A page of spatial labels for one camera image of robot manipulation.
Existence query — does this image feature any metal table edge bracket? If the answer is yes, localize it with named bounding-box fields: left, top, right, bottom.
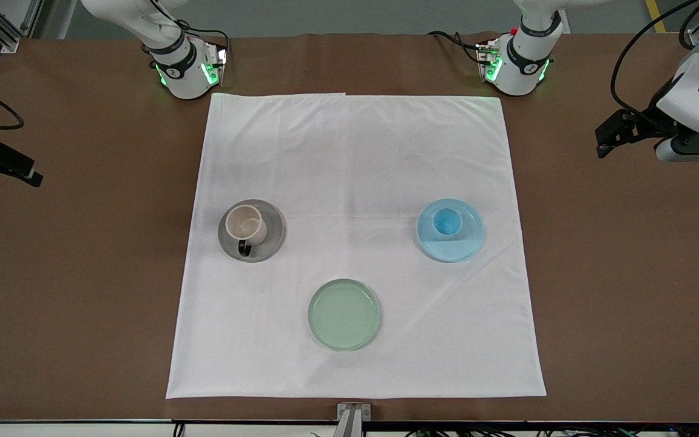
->
left=336, top=402, right=371, bottom=437

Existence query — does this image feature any black right arm base cable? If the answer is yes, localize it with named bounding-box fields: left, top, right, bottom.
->
left=177, top=18, right=231, bottom=67

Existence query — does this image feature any blue cup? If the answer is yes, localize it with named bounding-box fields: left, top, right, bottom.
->
left=433, top=207, right=464, bottom=238

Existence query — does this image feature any gray plate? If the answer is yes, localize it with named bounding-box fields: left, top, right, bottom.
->
left=217, top=198, right=286, bottom=263

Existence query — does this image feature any white mug with black handle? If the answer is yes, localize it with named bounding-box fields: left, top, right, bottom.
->
left=225, top=204, right=269, bottom=257

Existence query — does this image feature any black arm base cable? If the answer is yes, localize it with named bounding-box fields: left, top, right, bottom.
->
left=177, top=18, right=231, bottom=67
left=427, top=30, right=485, bottom=66

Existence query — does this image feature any white cloth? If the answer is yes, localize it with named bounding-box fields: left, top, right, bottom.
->
left=165, top=92, right=547, bottom=400

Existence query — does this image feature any black left arm base cable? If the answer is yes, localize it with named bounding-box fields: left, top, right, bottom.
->
left=427, top=30, right=485, bottom=66

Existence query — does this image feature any blue plate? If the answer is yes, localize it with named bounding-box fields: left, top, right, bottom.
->
left=416, top=198, right=485, bottom=263

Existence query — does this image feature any green plate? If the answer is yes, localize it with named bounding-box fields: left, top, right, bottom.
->
left=307, top=278, right=382, bottom=352

